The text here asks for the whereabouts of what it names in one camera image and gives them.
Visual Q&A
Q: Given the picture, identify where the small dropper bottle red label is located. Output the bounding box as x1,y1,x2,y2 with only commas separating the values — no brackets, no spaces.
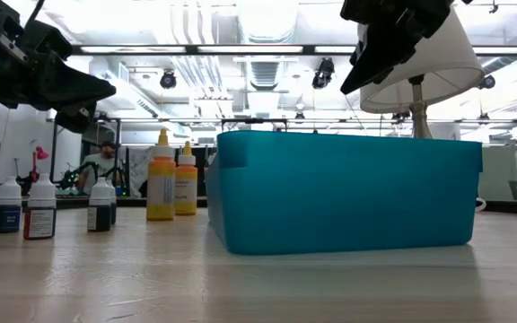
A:
22,173,57,240

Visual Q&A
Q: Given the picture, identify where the black rack frame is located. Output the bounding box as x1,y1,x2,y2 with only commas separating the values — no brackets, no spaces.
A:
50,118,121,196

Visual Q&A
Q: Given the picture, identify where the small dark dropper bottle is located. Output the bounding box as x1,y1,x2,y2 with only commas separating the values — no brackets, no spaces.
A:
86,177,115,233

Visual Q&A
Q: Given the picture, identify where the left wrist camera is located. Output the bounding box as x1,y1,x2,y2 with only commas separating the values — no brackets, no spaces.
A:
19,20,74,68

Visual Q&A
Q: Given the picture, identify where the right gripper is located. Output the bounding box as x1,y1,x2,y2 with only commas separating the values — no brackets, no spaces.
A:
339,0,466,94

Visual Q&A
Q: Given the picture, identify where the teal plastic bin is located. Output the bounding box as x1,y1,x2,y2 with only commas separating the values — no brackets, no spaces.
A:
204,129,484,256

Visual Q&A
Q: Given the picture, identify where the black overhead beam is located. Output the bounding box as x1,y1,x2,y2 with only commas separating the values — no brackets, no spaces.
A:
67,43,517,57

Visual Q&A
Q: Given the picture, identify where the large yellow food coloring bottle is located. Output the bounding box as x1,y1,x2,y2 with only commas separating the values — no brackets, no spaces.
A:
174,140,199,216
145,128,177,222

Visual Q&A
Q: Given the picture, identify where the pink desk lamp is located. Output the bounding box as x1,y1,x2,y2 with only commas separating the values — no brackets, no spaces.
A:
28,145,51,185

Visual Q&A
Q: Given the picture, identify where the black aluminium table frame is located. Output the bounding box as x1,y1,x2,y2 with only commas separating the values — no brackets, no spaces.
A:
0,195,517,215

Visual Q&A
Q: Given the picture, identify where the white shade table lamp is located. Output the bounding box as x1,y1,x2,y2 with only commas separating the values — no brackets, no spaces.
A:
359,6,486,140

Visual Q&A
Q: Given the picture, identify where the small dropper bottle blue label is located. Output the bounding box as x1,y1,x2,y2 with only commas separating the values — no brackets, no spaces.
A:
0,176,23,234

